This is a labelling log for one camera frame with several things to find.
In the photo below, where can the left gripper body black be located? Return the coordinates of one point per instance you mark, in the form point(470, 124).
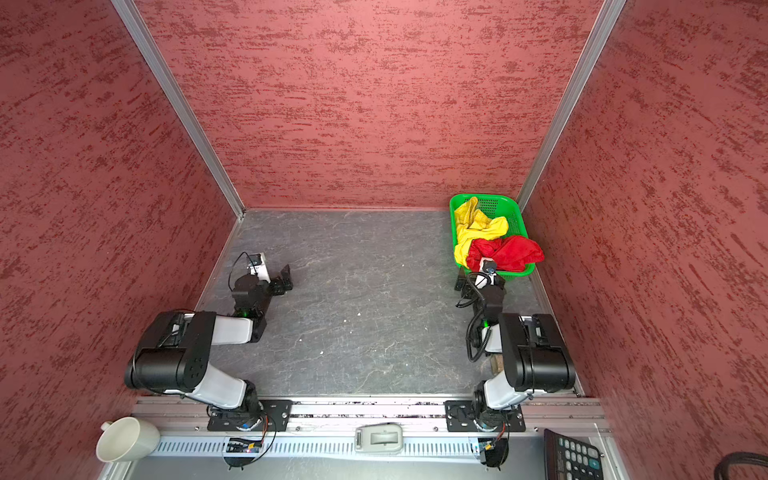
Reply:
point(275, 285)

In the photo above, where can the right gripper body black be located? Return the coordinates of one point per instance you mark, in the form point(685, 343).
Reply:
point(482, 282)

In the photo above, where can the yellow shorts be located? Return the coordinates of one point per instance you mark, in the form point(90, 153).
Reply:
point(471, 224)

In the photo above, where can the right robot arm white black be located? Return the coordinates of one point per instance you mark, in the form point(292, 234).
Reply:
point(534, 356)

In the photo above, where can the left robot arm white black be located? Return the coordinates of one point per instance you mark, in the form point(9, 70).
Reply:
point(173, 357)

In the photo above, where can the red shorts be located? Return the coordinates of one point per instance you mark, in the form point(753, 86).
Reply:
point(511, 254)

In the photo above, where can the small wooden block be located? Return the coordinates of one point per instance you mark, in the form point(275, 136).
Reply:
point(497, 364)

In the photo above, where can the grey tape dispenser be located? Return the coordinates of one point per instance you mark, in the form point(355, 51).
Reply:
point(379, 439)

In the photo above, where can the black calculator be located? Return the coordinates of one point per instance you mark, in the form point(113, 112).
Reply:
point(567, 458)

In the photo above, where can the white ceramic cup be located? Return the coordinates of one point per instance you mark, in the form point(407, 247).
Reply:
point(127, 439)

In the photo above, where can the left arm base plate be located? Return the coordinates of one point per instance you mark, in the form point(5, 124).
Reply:
point(272, 414)

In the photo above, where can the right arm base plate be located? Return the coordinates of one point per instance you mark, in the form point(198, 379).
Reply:
point(469, 416)

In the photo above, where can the left circuit board with wires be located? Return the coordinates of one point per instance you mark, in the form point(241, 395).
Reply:
point(243, 447)

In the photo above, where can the circuit board with wires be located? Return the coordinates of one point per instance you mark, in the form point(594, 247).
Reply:
point(243, 447)
point(493, 452)

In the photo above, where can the aluminium rail frame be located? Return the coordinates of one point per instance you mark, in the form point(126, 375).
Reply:
point(419, 416)

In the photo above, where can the right circuit board with wires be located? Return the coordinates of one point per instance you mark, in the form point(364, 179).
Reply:
point(493, 452)

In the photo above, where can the white slotted cable duct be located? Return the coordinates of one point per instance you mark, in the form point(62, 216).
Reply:
point(462, 449)

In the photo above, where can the left corner aluminium post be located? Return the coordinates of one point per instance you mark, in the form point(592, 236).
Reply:
point(131, 18)

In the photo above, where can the corner aluminium post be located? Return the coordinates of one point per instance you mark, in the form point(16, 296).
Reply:
point(602, 28)
point(131, 18)

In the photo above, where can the right corner aluminium post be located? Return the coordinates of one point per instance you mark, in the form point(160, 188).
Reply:
point(602, 28)

